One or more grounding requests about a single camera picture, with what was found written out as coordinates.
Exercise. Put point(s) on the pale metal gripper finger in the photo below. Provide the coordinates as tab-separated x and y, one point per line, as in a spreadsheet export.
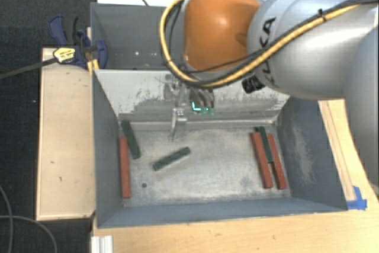
174	127
182	119

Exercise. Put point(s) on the dark green flat block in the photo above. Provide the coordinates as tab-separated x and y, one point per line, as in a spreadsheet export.
171	158
266	145
131	140

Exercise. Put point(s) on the grey metal bin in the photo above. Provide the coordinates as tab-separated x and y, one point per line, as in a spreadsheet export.
207	174

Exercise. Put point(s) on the red-brown flat block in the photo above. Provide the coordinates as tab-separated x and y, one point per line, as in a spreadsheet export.
262	160
279	169
125	169

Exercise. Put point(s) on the pale wood flat board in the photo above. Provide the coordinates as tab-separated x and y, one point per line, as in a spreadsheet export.
65	139

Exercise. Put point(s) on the black cylinder on white bracket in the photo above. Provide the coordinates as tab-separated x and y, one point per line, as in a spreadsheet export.
251	84

